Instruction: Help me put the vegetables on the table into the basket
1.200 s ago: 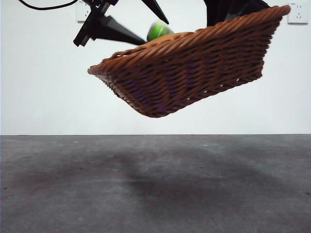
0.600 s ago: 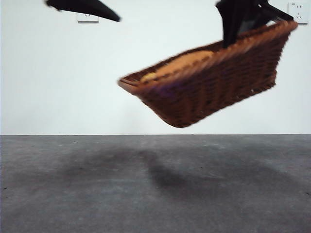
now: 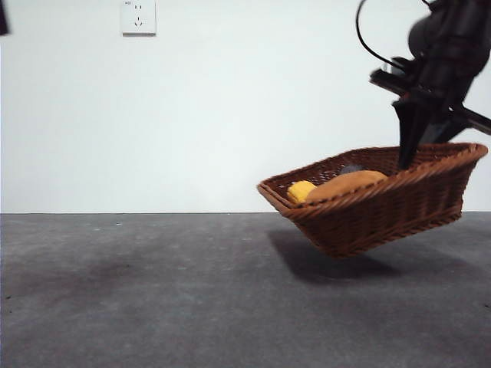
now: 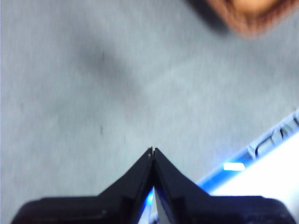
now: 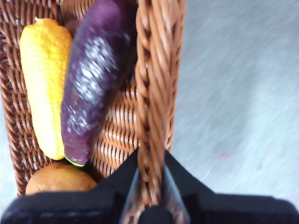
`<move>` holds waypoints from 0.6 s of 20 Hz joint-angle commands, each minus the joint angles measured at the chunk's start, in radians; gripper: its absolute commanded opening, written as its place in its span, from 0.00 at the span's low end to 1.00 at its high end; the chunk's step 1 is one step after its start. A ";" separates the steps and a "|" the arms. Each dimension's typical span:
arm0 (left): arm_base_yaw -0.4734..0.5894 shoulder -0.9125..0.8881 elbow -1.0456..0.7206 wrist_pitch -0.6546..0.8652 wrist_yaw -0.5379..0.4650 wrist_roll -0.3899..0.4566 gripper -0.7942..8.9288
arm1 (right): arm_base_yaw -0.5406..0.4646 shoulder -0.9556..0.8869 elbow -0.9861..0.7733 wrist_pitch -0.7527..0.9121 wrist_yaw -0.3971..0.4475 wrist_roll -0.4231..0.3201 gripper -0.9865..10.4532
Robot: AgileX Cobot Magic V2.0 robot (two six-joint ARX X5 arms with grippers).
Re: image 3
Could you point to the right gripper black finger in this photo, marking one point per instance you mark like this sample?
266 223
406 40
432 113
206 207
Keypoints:
441 132
412 122

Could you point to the brown potato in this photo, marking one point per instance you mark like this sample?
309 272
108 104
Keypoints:
345 184

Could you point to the brown wicker basket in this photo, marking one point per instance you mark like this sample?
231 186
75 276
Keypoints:
383 222

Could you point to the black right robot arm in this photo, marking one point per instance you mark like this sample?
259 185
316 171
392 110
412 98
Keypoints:
452 23

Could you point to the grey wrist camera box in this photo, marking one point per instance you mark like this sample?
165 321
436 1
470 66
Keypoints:
401 69

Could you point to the white wall socket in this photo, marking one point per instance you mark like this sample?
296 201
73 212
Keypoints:
139 19

